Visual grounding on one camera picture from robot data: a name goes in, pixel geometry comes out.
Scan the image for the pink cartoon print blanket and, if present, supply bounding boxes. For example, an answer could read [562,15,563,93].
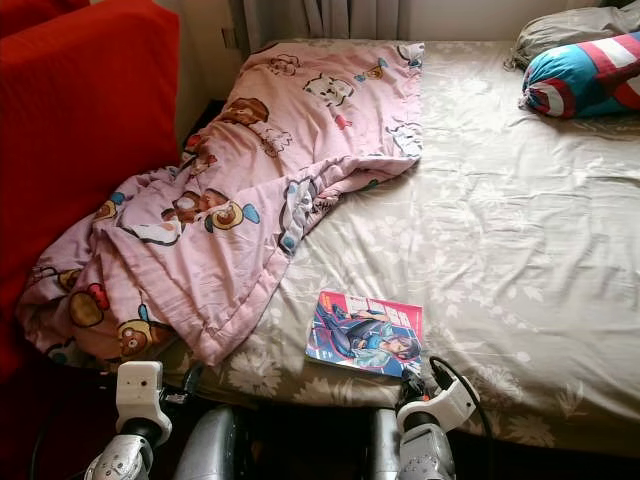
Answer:
[15,40,426,369]

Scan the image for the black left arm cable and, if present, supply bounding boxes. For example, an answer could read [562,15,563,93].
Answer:
[172,362,207,406]

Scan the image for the red fabric cushion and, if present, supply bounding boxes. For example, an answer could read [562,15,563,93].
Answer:
[0,0,96,36]
[0,0,181,480]

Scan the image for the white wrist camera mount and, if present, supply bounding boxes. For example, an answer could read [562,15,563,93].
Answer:
[115,360,173,448]
[395,375,479,433]

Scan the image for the colourful comic magazine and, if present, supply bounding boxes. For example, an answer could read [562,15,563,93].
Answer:
[305,289,425,379]

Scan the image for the silver robot right leg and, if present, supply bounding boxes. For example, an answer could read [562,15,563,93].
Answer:
[365,408,403,480]

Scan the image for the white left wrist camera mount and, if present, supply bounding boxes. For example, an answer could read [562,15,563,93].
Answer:
[115,360,173,448]

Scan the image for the beige floral bedsheet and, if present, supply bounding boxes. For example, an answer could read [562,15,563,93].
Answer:
[190,38,640,461]

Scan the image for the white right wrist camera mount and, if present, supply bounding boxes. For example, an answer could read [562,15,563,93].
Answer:
[395,375,479,433]

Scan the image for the grey pillow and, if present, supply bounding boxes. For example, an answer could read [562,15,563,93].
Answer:
[505,5,640,71]

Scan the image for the red white blue bolster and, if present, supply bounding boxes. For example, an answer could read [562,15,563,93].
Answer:
[520,30,640,121]

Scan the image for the grey pleated curtain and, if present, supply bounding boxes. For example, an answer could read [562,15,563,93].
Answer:
[240,0,406,46]

